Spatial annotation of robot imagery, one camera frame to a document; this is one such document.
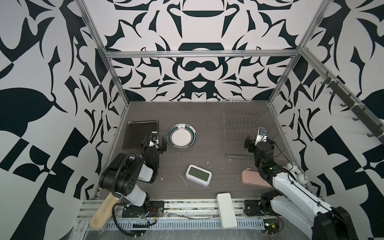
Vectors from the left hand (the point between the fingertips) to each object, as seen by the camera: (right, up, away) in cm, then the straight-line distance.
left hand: (153, 135), depth 89 cm
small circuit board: (+60, -40, -18) cm, 75 cm away
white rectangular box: (+39, -33, -20) cm, 55 cm away
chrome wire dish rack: (+59, +10, +19) cm, 63 cm away
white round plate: (+16, -2, +11) cm, 20 cm away
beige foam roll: (-17, -33, -19) cm, 42 cm away
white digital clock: (+27, -20, -8) cm, 34 cm away
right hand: (+60, +1, -6) cm, 60 cm away
